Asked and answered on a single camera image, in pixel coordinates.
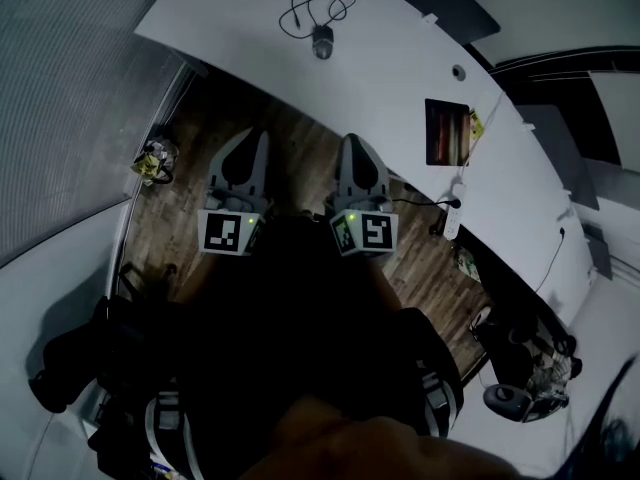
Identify black computer mouse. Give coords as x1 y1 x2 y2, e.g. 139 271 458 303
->
311 24 336 61

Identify thin black cable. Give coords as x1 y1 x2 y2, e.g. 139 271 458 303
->
533 226 567 295

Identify white power strip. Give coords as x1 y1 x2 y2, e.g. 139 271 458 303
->
442 182 467 242

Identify round black speaker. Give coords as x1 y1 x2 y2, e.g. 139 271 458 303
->
481 384 533 423

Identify grey harness strap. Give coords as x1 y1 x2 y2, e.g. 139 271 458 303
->
143 390 207 480
415 360 459 439

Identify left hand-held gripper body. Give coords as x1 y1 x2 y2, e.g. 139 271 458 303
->
197 182 275 257

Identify person's dark clothed torso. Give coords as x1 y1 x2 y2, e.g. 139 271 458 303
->
169 213 466 480

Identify dark grey desk divider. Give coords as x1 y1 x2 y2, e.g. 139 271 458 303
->
367 0 502 46

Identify wire mesh basket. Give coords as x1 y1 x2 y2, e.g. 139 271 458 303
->
520 350 572 424

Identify person's left forearm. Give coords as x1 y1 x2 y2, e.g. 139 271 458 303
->
172 253 226 305

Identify black plug with cable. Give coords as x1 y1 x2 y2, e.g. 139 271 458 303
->
388 196 462 210

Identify black mouse cable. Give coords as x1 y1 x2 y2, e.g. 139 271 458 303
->
278 0 357 40

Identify person's right forearm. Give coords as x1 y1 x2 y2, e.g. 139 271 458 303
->
365 254 404 317

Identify thin white cable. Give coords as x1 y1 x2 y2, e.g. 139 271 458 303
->
458 89 507 184

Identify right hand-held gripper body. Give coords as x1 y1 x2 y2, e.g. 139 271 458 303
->
323 181 400 259

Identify grey window blinds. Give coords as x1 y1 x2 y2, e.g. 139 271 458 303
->
0 0 182 268

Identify green and white packet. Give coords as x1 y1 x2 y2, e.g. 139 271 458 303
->
452 247 482 284

